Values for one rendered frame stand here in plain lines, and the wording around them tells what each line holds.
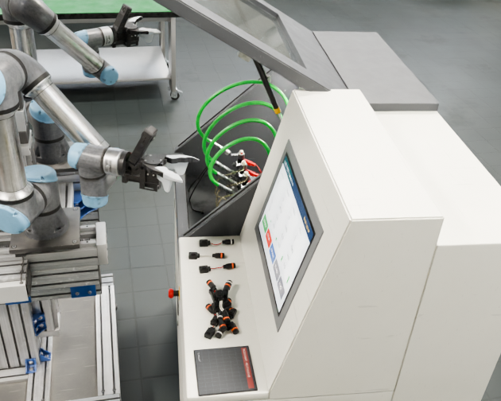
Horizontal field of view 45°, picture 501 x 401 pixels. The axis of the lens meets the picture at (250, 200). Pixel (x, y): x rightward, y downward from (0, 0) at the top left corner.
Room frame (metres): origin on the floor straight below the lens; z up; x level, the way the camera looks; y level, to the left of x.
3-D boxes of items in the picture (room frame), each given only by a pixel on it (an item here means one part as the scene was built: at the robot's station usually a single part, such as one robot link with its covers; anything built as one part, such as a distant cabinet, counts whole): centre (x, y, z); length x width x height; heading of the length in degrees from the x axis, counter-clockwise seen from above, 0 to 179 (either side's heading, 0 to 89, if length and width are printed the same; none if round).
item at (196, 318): (1.40, 0.08, 0.96); 0.70 x 0.22 x 0.03; 10
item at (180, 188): (2.08, 0.28, 0.87); 0.62 x 0.04 x 0.16; 10
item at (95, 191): (1.49, 0.45, 1.34); 0.11 x 0.08 x 0.11; 169
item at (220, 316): (1.36, 0.07, 1.01); 0.23 x 0.11 x 0.06; 10
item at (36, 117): (2.14, 0.82, 1.20); 0.13 x 0.12 x 0.14; 41
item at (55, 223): (1.65, 0.69, 1.09); 0.15 x 0.15 x 0.10
